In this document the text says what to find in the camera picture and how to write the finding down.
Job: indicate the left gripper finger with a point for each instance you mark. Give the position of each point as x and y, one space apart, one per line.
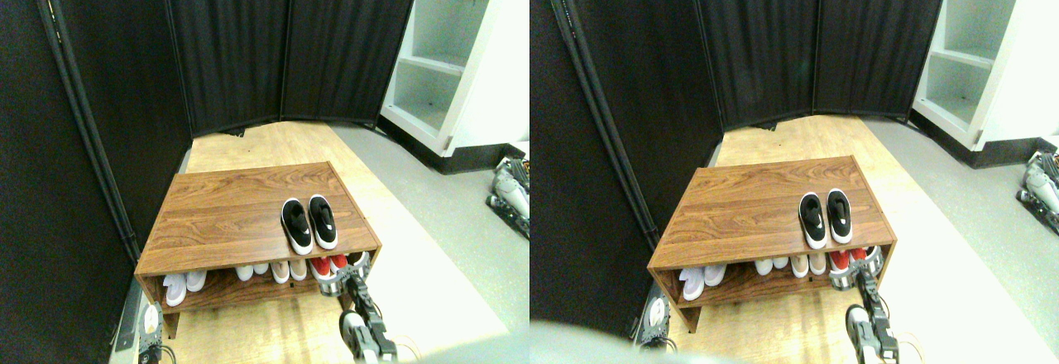
151 319
658 315

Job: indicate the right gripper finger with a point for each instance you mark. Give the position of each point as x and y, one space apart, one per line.
842 279
872 257
332 284
361 263

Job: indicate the black shoe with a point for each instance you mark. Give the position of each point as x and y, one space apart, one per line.
297 225
840 215
813 219
324 221

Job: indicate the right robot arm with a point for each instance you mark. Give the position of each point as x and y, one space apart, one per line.
368 335
870 331

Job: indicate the beige shoe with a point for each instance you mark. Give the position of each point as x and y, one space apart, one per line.
280 271
799 265
817 263
298 269

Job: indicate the white shoe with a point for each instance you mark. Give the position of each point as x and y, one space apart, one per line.
261 269
692 283
716 275
175 289
244 272
197 280
780 262
763 266

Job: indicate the brown shoe rack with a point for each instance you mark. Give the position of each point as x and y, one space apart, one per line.
745 207
232 207

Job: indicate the white shelf unit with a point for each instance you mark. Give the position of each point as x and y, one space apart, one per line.
500 66
1026 58

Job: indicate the black curtain stand pole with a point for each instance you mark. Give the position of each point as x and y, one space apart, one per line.
590 74
74 74

